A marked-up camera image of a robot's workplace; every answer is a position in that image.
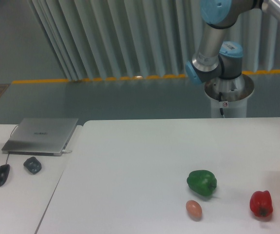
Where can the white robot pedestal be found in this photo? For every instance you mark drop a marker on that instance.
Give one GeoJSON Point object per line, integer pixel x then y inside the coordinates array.
{"type": "Point", "coordinates": [228, 98]}

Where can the red bell pepper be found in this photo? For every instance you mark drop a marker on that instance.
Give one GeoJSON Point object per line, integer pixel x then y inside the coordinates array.
{"type": "Point", "coordinates": [261, 204]}

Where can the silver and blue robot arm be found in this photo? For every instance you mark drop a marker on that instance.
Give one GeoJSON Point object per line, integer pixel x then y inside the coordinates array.
{"type": "Point", "coordinates": [208, 62]}

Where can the brown egg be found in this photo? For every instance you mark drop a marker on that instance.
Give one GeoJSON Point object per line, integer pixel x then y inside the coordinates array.
{"type": "Point", "coordinates": [194, 208]}

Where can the black power adapter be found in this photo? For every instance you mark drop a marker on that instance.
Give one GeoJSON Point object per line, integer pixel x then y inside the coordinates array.
{"type": "Point", "coordinates": [33, 165]}

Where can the green bell pepper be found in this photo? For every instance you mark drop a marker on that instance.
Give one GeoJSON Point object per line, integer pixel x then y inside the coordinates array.
{"type": "Point", "coordinates": [202, 182]}

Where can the silver closed laptop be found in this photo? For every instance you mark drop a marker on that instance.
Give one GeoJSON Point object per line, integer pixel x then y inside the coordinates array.
{"type": "Point", "coordinates": [41, 136]}

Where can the black computer mouse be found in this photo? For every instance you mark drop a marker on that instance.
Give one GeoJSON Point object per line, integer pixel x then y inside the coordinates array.
{"type": "Point", "coordinates": [4, 173]}

